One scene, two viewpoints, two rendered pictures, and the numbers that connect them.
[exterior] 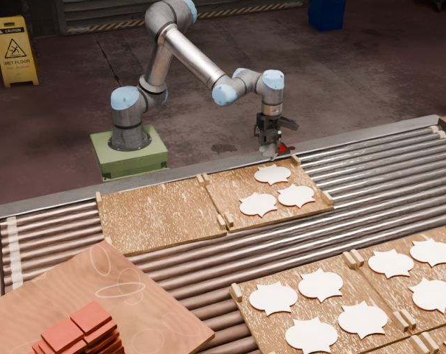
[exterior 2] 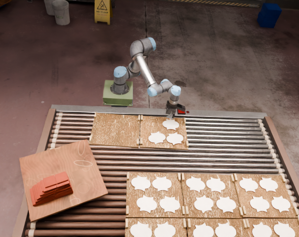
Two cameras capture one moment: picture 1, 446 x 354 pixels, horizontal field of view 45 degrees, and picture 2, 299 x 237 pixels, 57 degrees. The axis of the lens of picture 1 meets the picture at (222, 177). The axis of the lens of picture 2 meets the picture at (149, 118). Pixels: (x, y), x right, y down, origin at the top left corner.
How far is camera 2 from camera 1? 0.74 m
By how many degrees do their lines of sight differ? 16
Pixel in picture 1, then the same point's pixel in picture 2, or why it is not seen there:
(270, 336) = (132, 198)
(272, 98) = (173, 98)
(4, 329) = (38, 165)
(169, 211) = (120, 129)
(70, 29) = not seen: outside the picture
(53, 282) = (61, 152)
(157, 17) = (134, 49)
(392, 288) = (189, 195)
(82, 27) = not seen: outside the picture
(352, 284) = (175, 187)
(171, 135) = (158, 69)
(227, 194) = (147, 129)
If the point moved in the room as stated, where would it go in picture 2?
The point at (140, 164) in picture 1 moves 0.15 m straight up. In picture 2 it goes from (119, 101) to (119, 89)
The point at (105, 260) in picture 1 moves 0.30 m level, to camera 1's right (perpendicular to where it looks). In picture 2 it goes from (83, 148) to (119, 161)
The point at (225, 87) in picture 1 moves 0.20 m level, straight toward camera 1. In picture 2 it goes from (152, 90) to (143, 106)
